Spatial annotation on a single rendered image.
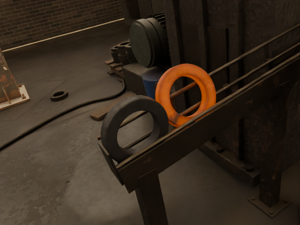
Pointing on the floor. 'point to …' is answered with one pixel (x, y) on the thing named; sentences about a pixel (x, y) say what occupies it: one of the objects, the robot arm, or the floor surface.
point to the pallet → (121, 58)
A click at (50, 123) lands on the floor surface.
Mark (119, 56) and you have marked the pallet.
